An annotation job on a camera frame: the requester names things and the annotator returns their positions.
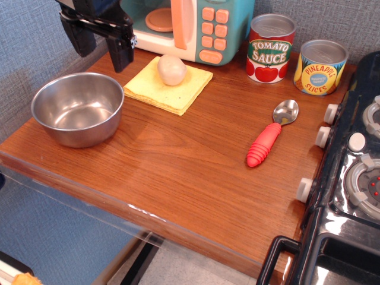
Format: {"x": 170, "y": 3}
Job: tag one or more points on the black toy stove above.
{"x": 340, "y": 227}

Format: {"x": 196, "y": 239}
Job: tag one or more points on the tomato sauce can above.
{"x": 269, "y": 48}

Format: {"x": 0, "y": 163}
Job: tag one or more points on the spoon with red handle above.
{"x": 285, "y": 113}

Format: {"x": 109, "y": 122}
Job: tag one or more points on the white egg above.
{"x": 171, "y": 69}

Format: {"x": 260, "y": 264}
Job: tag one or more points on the pineapple slices can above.
{"x": 320, "y": 67}

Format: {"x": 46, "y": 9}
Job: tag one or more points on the stainless steel pot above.
{"x": 79, "y": 110}

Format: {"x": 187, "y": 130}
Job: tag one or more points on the yellow folded cloth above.
{"x": 148, "y": 87}

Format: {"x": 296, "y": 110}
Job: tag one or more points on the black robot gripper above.
{"x": 81, "y": 20}

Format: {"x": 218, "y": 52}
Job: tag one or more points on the toy microwave teal white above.
{"x": 207, "y": 32}

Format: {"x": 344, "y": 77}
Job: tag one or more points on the orange object bottom left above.
{"x": 26, "y": 279}

